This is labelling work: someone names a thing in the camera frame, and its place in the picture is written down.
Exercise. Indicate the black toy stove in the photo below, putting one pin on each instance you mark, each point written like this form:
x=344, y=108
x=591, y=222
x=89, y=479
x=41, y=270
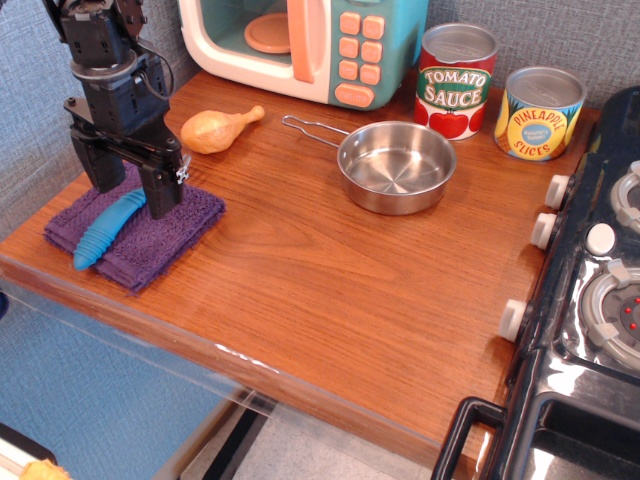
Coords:
x=573, y=383

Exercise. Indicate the tomato sauce can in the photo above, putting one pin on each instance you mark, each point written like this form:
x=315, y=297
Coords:
x=454, y=78

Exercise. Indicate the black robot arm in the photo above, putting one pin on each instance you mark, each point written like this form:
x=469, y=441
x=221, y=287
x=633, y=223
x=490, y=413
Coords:
x=104, y=38

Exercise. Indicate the small steel frying pan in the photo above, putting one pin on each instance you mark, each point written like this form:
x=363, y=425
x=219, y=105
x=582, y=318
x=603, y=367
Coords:
x=393, y=168

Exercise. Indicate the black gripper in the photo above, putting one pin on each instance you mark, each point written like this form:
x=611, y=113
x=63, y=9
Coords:
x=119, y=120

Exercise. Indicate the yellow object bottom left corner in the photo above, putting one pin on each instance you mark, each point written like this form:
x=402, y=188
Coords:
x=43, y=470

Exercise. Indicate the purple folded towel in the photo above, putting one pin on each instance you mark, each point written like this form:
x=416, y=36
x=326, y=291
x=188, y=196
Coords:
x=145, y=248

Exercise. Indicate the white stove knob middle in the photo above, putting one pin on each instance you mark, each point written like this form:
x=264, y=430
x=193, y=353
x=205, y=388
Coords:
x=542, y=230

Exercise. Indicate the orange microwave plate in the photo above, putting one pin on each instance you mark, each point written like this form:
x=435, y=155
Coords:
x=269, y=34

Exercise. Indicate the white stove knob upper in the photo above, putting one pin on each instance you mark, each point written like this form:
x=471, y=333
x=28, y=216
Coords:
x=556, y=191

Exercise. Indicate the toy microwave teal and white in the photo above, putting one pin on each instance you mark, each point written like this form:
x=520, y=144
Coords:
x=350, y=54

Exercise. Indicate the toy chicken drumstick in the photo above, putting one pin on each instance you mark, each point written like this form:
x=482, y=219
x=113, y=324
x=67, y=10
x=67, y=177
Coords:
x=211, y=132

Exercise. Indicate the pineapple slices can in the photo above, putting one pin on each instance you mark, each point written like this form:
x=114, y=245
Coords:
x=539, y=111

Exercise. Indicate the white stove knob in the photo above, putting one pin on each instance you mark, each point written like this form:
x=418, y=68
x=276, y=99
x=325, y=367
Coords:
x=556, y=191
x=511, y=319
x=542, y=230

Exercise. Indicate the black oven door handle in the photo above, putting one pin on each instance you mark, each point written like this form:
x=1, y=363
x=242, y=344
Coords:
x=470, y=411

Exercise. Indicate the blue handled toy fork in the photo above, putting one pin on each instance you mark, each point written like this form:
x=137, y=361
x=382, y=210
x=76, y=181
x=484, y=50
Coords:
x=100, y=235

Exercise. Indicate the white stove knob lower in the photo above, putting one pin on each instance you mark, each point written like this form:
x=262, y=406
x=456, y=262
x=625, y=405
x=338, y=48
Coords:
x=511, y=319

